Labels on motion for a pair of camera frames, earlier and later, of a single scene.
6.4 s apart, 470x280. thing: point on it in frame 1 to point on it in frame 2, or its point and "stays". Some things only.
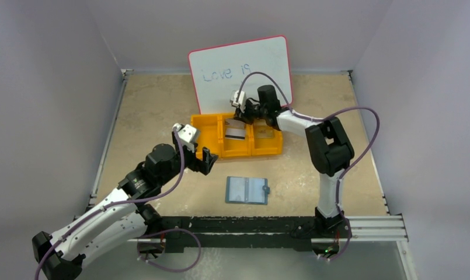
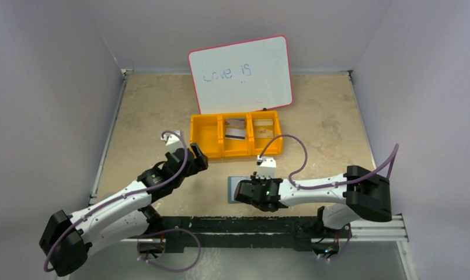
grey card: [234, 123] stays
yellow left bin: [211, 128] stays
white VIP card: [235, 133] stays
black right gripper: [243, 112] to [249, 189]
